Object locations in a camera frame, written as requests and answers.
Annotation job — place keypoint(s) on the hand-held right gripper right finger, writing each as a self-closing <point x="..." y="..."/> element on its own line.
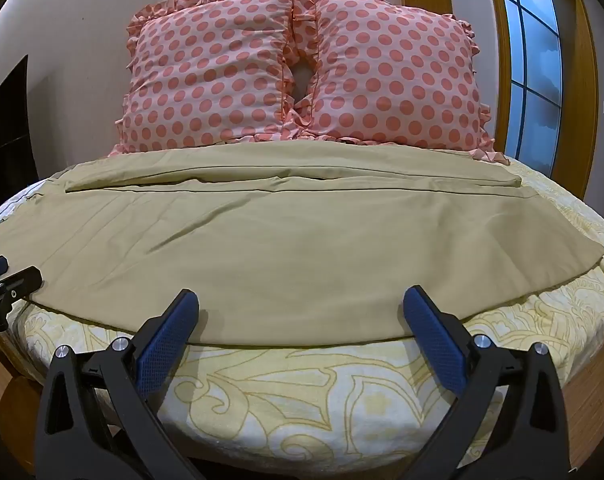
<point x="432" y="336"/>

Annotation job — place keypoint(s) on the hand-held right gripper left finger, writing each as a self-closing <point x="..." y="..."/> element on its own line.
<point x="168" y="336"/>

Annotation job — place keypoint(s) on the khaki pants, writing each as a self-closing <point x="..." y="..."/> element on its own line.
<point x="282" y="240"/>

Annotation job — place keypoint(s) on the yellow floral bed sheet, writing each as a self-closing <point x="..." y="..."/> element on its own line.
<point x="332" y="395"/>

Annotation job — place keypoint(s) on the dark cabinet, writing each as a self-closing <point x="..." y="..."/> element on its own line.
<point x="7" y="130"/>

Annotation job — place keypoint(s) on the pink polka dot pillow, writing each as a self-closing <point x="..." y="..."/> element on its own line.
<point x="207" y="72"/>
<point x="392" y="75"/>

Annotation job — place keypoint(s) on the wooden framed window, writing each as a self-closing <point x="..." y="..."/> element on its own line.
<point x="529" y="60"/>

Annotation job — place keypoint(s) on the wooden bed frame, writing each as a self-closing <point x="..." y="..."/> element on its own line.
<point x="594" y="400"/>

